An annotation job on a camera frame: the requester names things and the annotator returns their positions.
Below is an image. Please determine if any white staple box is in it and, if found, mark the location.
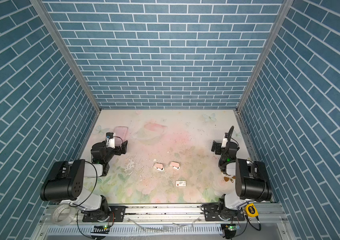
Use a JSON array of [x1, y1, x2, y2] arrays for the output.
[[176, 181, 187, 187]]

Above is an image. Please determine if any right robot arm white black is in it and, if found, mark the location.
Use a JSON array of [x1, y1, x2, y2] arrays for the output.
[[212, 140, 273, 221]]

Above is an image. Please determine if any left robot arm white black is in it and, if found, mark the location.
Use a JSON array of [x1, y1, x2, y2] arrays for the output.
[[40, 141, 128, 223]]

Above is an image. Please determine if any yellow tape measure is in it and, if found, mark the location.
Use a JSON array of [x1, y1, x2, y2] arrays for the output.
[[245, 203, 259, 218]]

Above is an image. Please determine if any clear tape roll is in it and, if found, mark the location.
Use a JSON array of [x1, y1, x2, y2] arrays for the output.
[[51, 204, 76, 226]]

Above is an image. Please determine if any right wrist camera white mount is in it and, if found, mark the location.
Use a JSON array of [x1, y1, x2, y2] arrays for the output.
[[221, 133, 228, 148]]

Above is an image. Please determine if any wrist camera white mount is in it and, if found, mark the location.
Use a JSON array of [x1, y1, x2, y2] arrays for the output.
[[221, 133, 228, 148], [105, 132, 115, 149]]

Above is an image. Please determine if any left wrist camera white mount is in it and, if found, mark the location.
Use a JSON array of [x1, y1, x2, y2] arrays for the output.
[[105, 132, 115, 149]]

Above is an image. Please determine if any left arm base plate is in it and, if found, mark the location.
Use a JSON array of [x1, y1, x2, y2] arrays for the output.
[[82, 206, 126, 223]]

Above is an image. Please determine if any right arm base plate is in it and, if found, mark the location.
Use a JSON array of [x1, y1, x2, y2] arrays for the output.
[[200, 204, 245, 222]]

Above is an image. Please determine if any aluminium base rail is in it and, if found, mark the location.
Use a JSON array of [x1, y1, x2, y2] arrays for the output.
[[42, 203, 285, 226]]

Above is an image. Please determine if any white slotted cable duct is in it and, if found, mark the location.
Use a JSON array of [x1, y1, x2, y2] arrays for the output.
[[47, 224, 223, 237]]

